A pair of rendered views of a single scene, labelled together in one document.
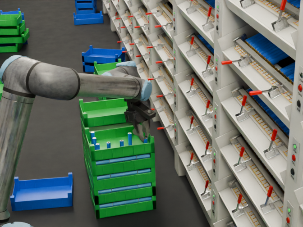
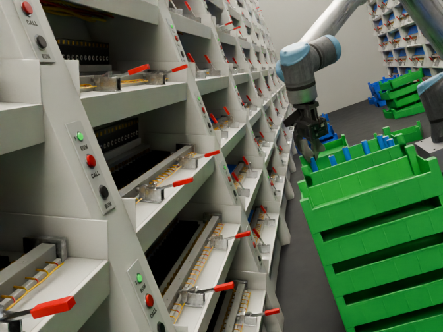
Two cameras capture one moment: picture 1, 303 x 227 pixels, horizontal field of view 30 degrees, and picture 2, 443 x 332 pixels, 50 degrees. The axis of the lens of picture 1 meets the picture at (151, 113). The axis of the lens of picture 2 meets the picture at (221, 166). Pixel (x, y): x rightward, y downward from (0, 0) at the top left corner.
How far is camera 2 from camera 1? 400 cm
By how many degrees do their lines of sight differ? 140
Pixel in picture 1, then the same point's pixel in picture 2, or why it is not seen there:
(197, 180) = (267, 238)
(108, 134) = (368, 164)
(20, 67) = not seen: outside the picture
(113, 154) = (361, 153)
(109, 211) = not seen: hidden behind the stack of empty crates
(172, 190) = (304, 292)
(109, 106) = (368, 207)
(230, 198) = not seen: hidden behind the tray
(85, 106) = (426, 184)
